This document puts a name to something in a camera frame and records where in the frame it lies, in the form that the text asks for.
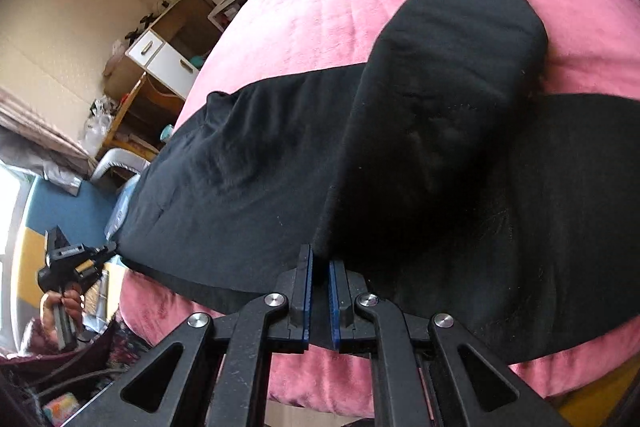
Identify person's left hand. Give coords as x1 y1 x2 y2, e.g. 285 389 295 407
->
43 284 85 339

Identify wooden desk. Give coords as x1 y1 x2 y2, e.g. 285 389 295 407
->
100 0 223 160

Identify beige curtain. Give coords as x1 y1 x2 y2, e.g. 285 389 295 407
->
0 84 97 170

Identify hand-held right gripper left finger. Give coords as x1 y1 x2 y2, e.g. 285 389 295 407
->
64 244 315 427

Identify white plastic stool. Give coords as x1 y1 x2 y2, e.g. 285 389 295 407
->
90 146 152 184

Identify person's left forearm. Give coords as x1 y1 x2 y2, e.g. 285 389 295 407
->
17 314 68 360

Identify white drawer unit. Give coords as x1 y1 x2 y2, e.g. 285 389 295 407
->
125 29 202 98

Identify pink plush bed blanket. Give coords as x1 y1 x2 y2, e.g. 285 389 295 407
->
117 0 640 414

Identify black pants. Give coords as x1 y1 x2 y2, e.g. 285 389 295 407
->
117 0 640 365

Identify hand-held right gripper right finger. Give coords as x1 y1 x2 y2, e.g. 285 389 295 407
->
327 259 572 427

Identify clear plastic bag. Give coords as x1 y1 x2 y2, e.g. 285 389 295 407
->
81 97 120 154

